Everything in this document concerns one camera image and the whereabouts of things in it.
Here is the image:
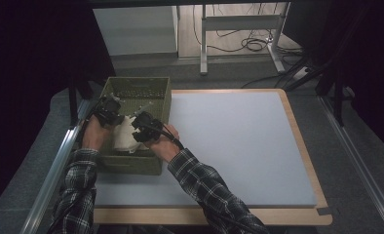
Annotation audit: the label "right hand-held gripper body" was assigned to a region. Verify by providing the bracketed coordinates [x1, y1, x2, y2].
[131, 102, 165, 143]

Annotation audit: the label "white cabinet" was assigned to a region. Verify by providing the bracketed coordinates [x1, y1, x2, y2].
[92, 5, 180, 58]

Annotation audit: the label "green woven basket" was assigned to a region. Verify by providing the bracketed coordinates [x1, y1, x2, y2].
[96, 76, 173, 176]

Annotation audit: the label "aluminium rail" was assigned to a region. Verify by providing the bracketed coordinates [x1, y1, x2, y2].
[19, 98, 91, 234]
[319, 96, 384, 234]

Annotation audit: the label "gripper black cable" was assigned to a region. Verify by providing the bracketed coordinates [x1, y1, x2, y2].
[81, 105, 100, 127]
[152, 122, 185, 151]

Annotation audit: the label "black tripod stand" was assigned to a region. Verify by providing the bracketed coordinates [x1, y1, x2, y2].
[282, 48, 348, 128]

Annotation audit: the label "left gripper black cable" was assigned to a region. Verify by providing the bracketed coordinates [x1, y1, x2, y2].
[81, 105, 100, 127]

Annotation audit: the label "dark curtain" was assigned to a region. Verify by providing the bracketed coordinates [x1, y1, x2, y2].
[282, 0, 384, 159]
[0, 0, 116, 217]

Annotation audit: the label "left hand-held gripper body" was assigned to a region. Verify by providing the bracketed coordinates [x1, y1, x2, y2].
[94, 94, 125, 129]

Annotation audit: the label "white desk frame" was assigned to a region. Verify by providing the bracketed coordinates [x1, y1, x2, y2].
[199, 3, 290, 76]

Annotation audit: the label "black floor cables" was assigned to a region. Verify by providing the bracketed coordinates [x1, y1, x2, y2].
[192, 3, 304, 56]

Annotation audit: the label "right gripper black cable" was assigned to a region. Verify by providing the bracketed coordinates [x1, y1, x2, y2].
[152, 122, 185, 151]

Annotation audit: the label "cream cloth with egg print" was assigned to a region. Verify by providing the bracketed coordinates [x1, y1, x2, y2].
[112, 115, 149, 154]

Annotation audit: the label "black post stand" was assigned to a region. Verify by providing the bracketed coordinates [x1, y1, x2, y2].
[67, 77, 95, 127]

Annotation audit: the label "white power strip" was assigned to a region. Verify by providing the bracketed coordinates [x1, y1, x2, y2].
[291, 65, 312, 81]

